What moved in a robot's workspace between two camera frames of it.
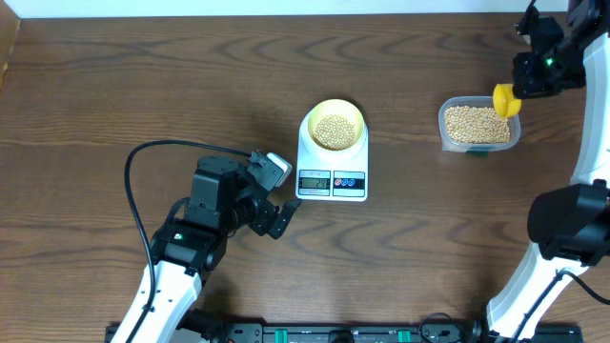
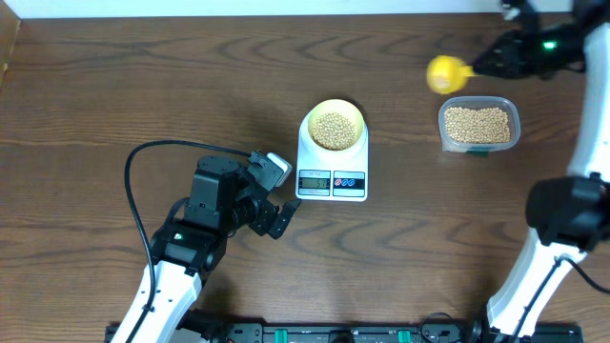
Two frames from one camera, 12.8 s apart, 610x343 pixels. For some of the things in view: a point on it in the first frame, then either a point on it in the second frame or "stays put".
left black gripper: (261, 223) stays put
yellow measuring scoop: (505, 105) -> (448, 74)
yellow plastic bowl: (335, 125) stays put
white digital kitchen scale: (327, 177) stays put
